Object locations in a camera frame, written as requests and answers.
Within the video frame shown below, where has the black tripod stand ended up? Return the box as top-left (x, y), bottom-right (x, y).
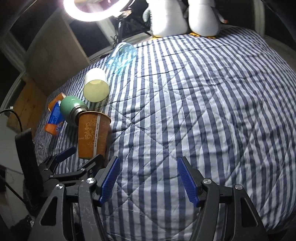
top-left (111, 10), bottom-right (152, 47)

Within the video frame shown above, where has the blue white striped quilt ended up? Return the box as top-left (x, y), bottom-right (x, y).
top-left (34, 25), bottom-right (296, 241)

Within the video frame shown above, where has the green thermos bottle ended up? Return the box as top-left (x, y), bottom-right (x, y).
top-left (60, 95), bottom-right (89, 126)

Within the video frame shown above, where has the cream white cup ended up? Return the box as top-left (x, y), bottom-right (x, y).
top-left (83, 68), bottom-right (109, 102)

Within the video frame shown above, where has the orange paper cup lying down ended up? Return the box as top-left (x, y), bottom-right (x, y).
top-left (48, 92), bottom-right (66, 112)

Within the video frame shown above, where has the bright ring light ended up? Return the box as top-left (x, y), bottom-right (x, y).
top-left (63, 1), bottom-right (134, 22)

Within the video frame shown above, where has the large white penguin plush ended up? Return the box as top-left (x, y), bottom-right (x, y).
top-left (142, 0), bottom-right (188, 38)

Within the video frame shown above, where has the light wooden board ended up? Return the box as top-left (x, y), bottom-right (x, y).
top-left (25, 9), bottom-right (90, 96)

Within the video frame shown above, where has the small white penguin plush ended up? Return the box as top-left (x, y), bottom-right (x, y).
top-left (188, 0), bottom-right (228, 39)

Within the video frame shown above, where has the orange patterned paper cup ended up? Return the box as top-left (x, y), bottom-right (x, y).
top-left (78, 111), bottom-right (111, 160)

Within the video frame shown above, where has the blue orange soda can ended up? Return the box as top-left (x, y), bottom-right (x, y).
top-left (44, 100), bottom-right (65, 136)

